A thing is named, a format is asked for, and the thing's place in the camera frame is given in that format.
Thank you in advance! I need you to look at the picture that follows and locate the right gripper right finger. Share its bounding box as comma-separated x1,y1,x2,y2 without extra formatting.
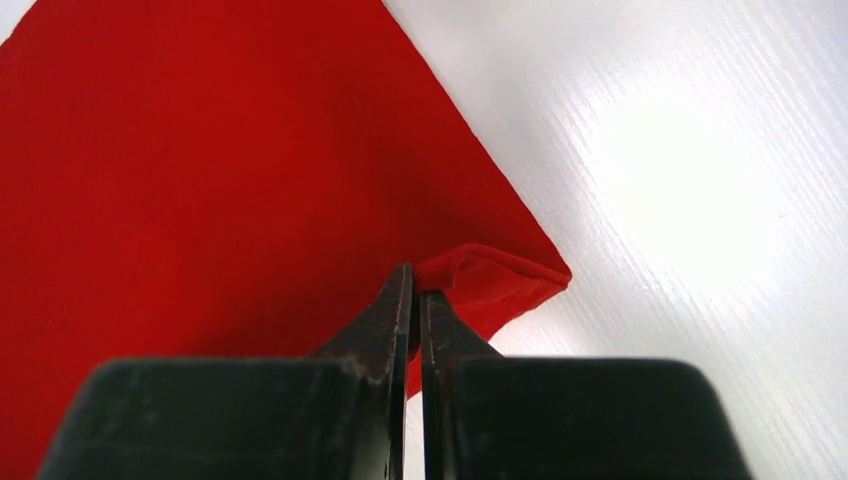
419,292,751,479

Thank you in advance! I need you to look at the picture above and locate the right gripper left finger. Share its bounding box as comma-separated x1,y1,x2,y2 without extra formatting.
38,264,414,479

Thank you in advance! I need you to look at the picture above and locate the red t-shirt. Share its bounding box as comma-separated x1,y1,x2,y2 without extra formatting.
1,1,572,479

